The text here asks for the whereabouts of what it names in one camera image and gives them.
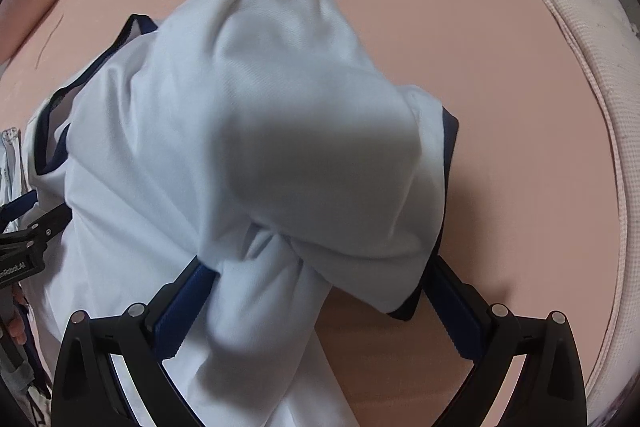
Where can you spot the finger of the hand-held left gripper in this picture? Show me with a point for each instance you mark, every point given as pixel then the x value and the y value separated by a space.
pixel 22 203
pixel 50 222

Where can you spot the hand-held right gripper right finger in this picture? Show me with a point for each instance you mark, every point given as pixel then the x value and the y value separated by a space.
pixel 452 307

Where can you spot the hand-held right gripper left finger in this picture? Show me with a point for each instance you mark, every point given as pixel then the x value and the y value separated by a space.
pixel 185 302

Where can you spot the pink bed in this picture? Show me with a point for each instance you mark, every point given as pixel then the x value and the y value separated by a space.
pixel 425 32

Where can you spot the white shirt with navy trim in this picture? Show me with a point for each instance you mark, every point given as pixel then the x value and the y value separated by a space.
pixel 250 132

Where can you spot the person's left hand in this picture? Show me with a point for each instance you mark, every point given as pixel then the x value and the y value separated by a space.
pixel 17 331

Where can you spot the pale blue printed pajama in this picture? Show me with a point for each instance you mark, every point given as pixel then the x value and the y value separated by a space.
pixel 7 167

